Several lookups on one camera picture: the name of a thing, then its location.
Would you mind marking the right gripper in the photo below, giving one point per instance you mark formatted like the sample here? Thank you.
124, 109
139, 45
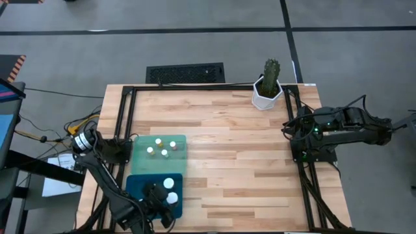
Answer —
307, 123

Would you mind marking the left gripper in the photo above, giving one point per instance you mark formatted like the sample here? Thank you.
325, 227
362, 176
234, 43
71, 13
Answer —
156, 204

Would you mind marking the large white ball bottom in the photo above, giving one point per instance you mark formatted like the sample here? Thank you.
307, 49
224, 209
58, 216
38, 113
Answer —
172, 197

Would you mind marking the large orange pill bottle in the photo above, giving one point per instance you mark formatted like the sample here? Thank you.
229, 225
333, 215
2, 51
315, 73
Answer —
168, 183

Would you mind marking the small white ball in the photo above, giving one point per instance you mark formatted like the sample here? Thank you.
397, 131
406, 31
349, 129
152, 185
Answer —
164, 152

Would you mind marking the small pale amber pill bottle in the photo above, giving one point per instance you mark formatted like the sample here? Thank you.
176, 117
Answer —
172, 144

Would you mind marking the small orange pill bottle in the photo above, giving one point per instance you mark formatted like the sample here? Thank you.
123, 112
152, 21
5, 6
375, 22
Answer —
158, 141

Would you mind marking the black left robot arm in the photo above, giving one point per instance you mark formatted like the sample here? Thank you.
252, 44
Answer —
104, 182

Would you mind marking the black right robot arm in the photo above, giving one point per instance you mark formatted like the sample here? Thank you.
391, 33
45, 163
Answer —
351, 135

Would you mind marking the dark blue plastic bin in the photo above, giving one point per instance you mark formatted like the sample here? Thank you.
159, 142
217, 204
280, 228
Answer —
135, 187

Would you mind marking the translucent green plastic bin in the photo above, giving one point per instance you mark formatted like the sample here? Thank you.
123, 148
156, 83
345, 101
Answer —
156, 164

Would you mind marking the white hexagonal plant pot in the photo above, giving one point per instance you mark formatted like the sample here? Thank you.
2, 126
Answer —
260, 102

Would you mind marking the green cactus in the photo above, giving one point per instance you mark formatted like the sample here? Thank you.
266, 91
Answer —
270, 76

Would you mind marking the white paper sheet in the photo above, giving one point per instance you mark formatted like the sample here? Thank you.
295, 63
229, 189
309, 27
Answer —
55, 188

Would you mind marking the black floor vent grate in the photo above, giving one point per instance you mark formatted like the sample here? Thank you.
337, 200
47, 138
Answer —
185, 73

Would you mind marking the grey equipment stand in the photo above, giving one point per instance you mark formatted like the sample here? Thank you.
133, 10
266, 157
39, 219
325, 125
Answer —
408, 123

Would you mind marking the black metal stand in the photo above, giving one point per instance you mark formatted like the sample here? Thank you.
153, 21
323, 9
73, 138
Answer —
42, 167

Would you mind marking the monitor with blue screen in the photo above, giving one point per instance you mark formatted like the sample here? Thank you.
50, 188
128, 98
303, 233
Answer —
5, 126

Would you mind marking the hazard striped floor mat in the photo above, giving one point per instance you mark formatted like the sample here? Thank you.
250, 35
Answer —
8, 66

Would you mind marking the hazard striped strip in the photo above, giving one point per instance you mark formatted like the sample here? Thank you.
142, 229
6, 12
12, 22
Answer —
19, 1

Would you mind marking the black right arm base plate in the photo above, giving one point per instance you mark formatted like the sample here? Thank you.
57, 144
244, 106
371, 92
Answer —
321, 156

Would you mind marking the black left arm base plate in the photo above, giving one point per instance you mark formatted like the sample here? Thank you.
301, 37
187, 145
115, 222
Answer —
122, 155

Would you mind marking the black aluminium table frame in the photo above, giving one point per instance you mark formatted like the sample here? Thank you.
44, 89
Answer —
195, 87

